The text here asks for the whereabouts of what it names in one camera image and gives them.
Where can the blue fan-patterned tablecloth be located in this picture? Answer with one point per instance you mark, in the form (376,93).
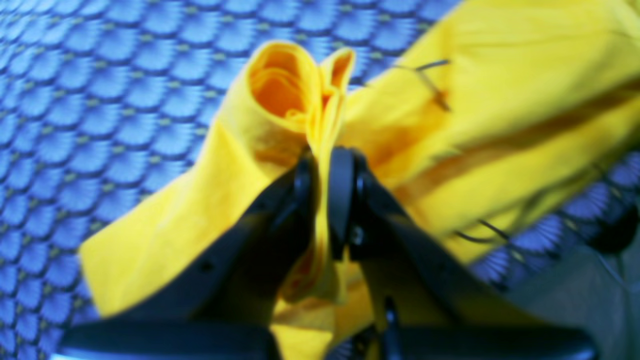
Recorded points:
(103,102)

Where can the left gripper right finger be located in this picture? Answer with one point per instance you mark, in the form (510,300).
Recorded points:
(427,306)

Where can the yellow T-shirt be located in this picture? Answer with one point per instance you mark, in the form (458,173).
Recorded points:
(495,117)

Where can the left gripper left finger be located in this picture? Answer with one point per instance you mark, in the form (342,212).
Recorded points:
(220,306)

